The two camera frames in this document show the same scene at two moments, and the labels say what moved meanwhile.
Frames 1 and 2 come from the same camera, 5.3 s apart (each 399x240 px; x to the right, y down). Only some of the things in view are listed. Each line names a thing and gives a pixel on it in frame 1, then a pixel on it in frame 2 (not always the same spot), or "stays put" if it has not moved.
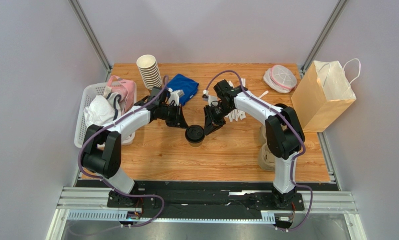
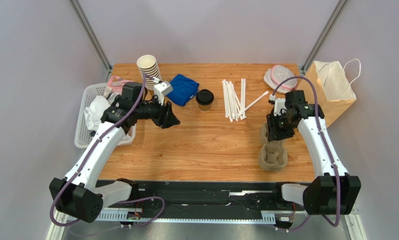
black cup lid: [195, 134] → [204, 97]
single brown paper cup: [196, 145] → [204, 107]
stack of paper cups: [148, 66] stays put
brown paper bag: [324, 93] stays put
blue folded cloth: [181, 82] stays put
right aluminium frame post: [309, 61] stays put
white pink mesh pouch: [280, 78] stays put
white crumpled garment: [103, 111] stays put
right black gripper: [211, 115] → [274, 126]
